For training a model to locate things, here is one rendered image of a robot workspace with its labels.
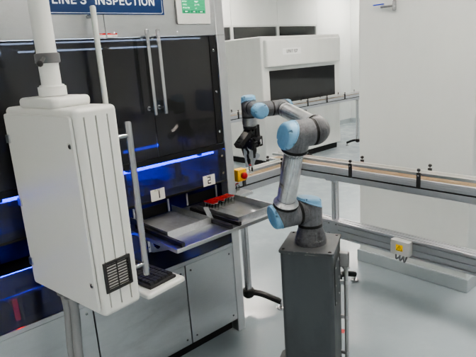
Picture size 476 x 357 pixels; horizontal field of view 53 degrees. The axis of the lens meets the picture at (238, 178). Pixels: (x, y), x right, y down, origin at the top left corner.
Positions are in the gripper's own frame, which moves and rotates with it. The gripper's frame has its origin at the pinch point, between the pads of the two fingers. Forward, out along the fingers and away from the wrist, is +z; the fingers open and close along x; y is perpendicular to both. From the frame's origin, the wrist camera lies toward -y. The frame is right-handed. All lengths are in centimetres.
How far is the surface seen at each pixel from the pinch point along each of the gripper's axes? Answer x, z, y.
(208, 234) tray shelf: -8.5, 22.0, -39.6
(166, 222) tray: 22, 24, -42
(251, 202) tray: 5.8, 25.4, 4.9
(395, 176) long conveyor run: -41, 24, 80
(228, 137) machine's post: 27.5, -7.2, 12.3
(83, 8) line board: 36, -81, -59
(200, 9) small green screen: 32, -77, 4
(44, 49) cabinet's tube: 3, -68, -94
